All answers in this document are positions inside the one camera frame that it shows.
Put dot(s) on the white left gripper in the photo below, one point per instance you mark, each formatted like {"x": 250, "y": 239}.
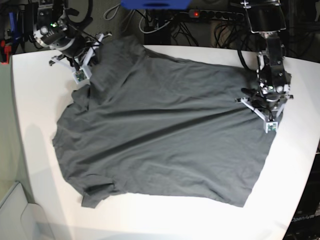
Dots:
{"x": 268, "y": 111}

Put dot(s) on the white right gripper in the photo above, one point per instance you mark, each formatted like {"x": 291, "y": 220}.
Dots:
{"x": 84, "y": 61}

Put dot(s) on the dark grey t-shirt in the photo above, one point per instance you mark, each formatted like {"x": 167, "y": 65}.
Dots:
{"x": 148, "y": 123}

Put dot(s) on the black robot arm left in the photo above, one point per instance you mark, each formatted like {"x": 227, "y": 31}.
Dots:
{"x": 266, "y": 18}

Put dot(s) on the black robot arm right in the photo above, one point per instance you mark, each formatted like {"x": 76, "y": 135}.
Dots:
{"x": 53, "y": 29}

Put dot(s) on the red and black clamp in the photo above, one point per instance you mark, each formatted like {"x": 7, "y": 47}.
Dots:
{"x": 5, "y": 52}

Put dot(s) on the blue box at top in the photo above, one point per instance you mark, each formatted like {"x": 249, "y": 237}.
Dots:
{"x": 155, "y": 4}

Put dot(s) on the black power strip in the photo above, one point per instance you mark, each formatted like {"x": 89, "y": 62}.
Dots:
{"x": 215, "y": 15}

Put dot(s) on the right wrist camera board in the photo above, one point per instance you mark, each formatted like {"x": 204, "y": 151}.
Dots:
{"x": 79, "y": 76}

